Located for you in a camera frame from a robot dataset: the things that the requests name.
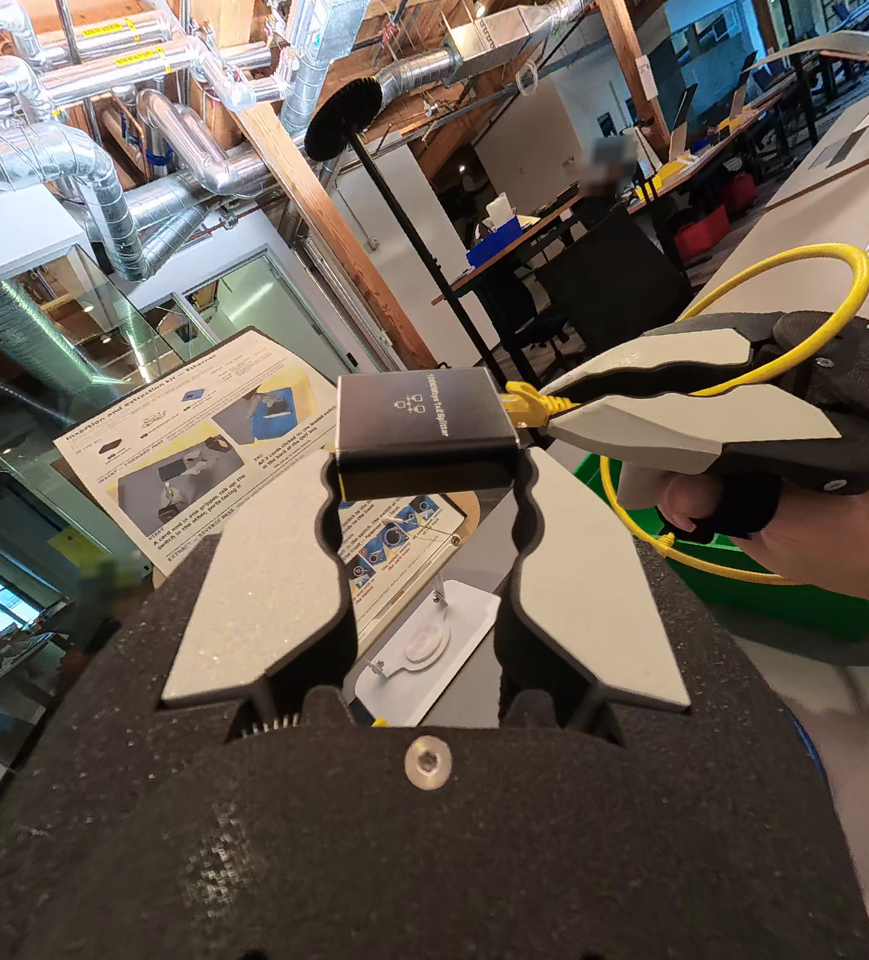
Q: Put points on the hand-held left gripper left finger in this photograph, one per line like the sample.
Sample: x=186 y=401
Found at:
x=254 y=600

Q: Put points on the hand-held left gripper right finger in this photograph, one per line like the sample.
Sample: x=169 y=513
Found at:
x=599 y=600

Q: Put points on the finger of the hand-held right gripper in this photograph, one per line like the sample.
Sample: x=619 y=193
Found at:
x=667 y=349
x=704 y=431

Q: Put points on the green plastic bin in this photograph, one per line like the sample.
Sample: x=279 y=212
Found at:
x=779 y=592

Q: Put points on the black ethernet splitter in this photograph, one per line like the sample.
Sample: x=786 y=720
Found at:
x=419 y=420

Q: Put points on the person's right hand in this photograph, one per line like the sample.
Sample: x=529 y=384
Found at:
x=817 y=547

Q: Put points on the black office chair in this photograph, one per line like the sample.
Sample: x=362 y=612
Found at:
x=524 y=315
x=614 y=285

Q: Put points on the red bag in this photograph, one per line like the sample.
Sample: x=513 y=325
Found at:
x=704 y=229

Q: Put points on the instruction sign board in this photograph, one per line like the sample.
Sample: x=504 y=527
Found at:
x=217 y=450

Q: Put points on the white sign stand base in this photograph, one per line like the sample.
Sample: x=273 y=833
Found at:
x=434 y=645

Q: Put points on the blue storage bin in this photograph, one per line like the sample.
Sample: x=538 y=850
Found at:
x=502 y=244

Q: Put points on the wooden desk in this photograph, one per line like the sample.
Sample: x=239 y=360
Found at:
x=479 y=279

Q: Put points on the black floor lamp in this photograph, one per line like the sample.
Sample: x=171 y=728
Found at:
x=341 y=120

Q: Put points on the cluster of silver ducts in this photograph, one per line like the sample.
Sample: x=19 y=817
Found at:
x=67 y=150

